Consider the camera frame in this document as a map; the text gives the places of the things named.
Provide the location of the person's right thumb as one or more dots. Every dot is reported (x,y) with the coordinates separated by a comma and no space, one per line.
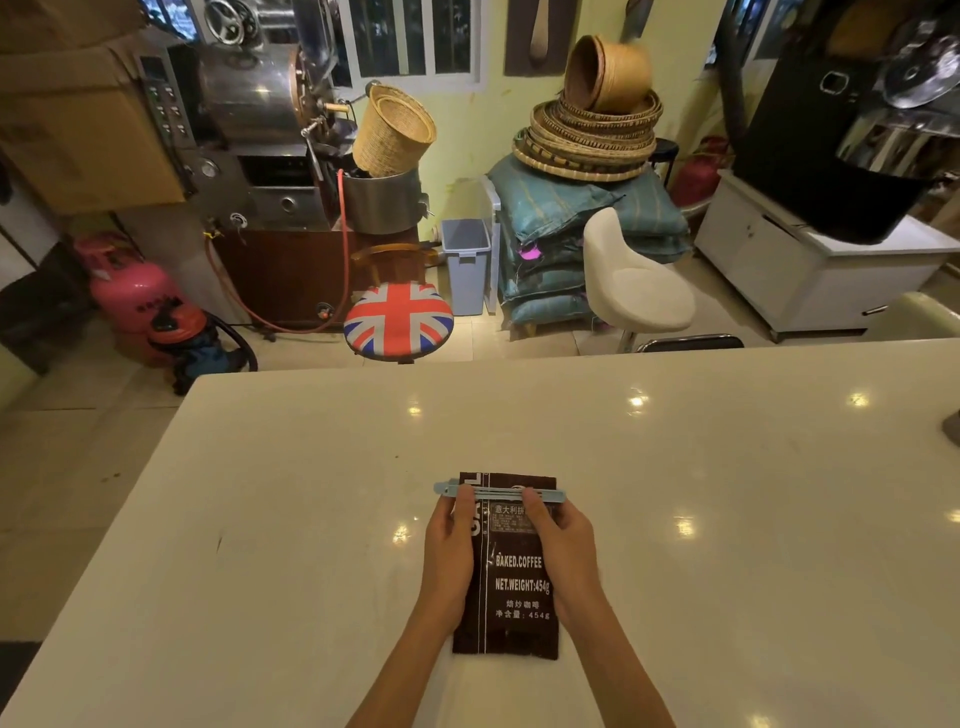
(530,534)

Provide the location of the red and blue vacuum cleaner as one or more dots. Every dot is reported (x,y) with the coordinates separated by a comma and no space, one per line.
(187,341)

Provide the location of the person's right hand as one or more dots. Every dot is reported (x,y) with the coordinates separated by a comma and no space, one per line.
(571,551)

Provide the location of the person's left forearm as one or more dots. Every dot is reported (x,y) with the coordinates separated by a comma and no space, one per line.
(405,664)

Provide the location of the steel coffee roaster machine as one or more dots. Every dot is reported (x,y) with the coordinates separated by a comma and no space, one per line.
(247,112)

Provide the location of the brown woven round basket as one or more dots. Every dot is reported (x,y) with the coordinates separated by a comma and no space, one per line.
(604,71)

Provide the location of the black chair backrest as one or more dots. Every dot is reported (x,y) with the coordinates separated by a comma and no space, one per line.
(690,343)

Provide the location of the dark brown coffee bag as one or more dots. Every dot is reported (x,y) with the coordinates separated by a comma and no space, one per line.
(514,600)

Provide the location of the white moulded bar stool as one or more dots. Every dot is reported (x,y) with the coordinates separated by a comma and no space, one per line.
(634,281)

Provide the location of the red gas cylinder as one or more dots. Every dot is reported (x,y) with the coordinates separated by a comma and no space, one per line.
(697,176)

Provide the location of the dark wall hanging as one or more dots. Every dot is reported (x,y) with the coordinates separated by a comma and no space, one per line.
(541,34)

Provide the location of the person's right forearm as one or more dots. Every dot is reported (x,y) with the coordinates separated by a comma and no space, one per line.
(615,664)

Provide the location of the stack of woven flat trays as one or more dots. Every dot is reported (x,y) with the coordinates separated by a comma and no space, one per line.
(592,139)

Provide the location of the white low cabinet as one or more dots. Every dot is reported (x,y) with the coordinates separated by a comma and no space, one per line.
(810,270)

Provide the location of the person's left thumb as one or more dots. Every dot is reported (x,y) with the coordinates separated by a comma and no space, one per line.
(481,534)

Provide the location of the round steel cooling drum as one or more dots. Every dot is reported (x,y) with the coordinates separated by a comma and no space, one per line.
(382,202)

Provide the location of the light blue bag sealing clip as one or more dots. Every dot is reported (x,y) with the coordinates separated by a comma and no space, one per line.
(499,493)

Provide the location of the light blue plastic bin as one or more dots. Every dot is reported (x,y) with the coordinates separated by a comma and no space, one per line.
(466,262)

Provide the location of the flag pattern round stool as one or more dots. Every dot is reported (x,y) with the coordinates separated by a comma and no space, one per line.
(398,319)

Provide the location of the black coffee roaster machine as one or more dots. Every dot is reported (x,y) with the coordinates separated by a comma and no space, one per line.
(847,127)

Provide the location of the pink gas cylinder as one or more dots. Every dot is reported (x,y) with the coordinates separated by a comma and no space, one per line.
(127,289)

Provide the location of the white framed barred window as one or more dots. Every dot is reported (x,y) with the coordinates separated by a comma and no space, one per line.
(409,37)

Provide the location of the person's left hand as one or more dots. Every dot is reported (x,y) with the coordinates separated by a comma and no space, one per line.
(446,547)

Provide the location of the tall woven bamboo basket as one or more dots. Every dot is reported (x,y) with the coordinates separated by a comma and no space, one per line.
(391,131)

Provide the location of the stack of teal sacks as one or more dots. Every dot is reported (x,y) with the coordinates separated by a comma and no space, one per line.
(570,240)

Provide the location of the wooden roaster base cabinet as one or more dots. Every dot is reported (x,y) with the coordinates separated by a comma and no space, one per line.
(292,274)

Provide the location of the brown wooden chair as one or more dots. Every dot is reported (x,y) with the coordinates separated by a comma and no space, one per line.
(394,261)

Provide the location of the large cardboard box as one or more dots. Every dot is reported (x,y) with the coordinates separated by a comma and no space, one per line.
(82,120)

